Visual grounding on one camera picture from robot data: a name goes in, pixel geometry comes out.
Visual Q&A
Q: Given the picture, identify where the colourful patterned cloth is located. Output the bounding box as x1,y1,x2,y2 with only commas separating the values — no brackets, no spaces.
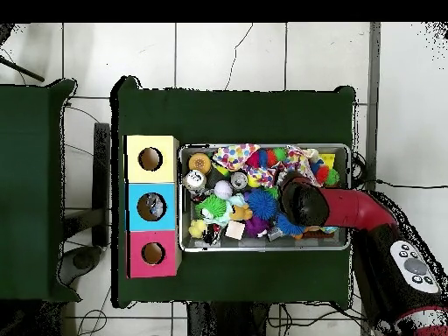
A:
213,143,262,173

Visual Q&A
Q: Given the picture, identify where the multicoloured spiky caterpillar toy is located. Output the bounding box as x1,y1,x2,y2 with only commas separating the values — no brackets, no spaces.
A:
307,159,341,188
244,146,288,169

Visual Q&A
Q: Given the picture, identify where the blue spiky rubber ball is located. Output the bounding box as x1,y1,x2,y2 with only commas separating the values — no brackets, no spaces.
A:
276,213,304,238
247,187,280,221

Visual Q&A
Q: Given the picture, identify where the shallow clear mesh bin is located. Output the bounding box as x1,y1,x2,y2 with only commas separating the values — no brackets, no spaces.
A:
178,143,352,252

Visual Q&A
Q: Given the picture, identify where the wooden box with three holes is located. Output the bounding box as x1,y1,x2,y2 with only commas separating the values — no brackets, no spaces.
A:
124,134,182,279

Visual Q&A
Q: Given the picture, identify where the green spiky rubber ball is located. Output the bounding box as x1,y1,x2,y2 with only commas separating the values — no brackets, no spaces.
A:
196,194,227,221

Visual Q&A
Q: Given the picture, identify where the crushed silver drink can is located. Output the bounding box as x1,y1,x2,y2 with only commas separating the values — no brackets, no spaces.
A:
183,170,208,193

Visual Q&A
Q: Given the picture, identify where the tan plush animal toy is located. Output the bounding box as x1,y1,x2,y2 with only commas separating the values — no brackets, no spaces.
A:
227,201,255,224

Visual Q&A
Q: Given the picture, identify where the orange ball with cream dots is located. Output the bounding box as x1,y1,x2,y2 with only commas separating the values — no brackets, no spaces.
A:
188,152,213,176

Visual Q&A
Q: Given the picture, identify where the dark green table cloth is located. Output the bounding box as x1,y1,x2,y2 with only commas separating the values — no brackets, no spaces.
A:
0,76,80,304
111,75,357,309

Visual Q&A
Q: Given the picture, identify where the black panel stand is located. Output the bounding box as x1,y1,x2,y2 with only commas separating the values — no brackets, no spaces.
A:
93,122,112,248

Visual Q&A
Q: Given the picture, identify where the grey stand base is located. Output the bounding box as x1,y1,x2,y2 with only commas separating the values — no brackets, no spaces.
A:
59,244,105,287

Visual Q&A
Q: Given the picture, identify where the black cable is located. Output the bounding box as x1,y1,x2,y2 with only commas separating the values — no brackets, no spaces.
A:
374,178,448,190

